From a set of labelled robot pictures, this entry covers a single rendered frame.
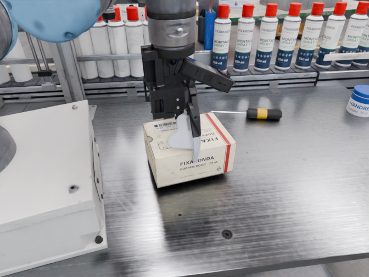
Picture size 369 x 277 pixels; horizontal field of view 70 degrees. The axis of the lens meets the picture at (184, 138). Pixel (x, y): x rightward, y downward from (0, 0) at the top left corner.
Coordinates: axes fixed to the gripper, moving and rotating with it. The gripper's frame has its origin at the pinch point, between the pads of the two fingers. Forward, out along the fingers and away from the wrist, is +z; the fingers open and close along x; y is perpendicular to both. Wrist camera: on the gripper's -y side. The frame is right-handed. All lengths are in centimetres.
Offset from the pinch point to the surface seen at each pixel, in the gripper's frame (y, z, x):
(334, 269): -71, 92, 2
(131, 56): 5.2, -6.0, -38.1
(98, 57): 14.7, -6.1, -39.8
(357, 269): -81, 92, 5
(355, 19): -66, -12, -28
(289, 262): -7.9, 7.1, 26.0
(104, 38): 12.0, -11.0, -42.0
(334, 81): -62, 7, -25
